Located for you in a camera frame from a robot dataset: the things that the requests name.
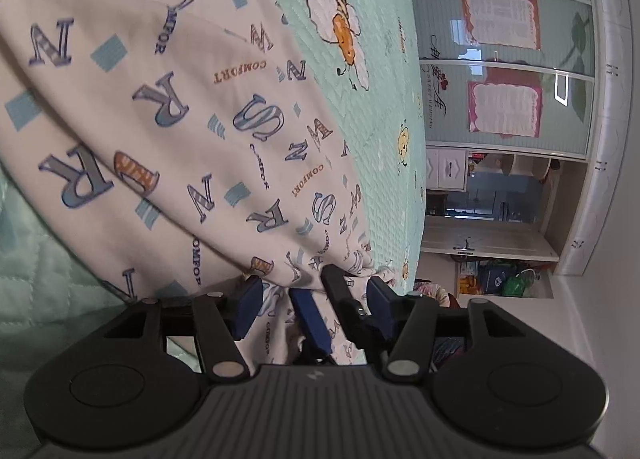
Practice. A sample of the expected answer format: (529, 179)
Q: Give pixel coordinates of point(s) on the sliding door wardrobe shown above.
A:
(565, 14)

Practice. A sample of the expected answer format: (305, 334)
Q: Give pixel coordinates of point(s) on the orange framed poster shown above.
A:
(500, 19)

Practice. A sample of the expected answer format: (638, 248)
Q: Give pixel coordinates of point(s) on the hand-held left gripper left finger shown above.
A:
(247, 309)

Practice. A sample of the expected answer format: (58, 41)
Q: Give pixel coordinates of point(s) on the white door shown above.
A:
(490, 239)

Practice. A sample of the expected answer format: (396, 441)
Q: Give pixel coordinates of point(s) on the pink framed poster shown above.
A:
(505, 104)

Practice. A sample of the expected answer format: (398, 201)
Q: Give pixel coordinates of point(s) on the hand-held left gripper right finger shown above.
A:
(387, 299)

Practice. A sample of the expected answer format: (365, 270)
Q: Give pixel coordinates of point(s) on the white open shelf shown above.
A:
(510, 164)

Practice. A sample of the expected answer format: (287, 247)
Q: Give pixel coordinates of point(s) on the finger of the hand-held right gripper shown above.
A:
(310, 319)
(345, 304)

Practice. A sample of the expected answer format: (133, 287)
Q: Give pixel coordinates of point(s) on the green bag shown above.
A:
(520, 284)

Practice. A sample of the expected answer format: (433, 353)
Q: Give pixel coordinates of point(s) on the blue bag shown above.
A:
(492, 279)

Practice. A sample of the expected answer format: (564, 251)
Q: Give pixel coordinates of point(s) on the bee print quilted bedspread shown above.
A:
(360, 139)

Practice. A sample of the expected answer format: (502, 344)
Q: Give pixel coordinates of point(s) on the white drawer cabinet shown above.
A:
(450, 169)

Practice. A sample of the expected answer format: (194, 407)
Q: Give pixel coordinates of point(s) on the rolled quilt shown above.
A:
(430, 293)

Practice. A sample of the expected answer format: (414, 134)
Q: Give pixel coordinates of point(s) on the letter print pants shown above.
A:
(150, 104)

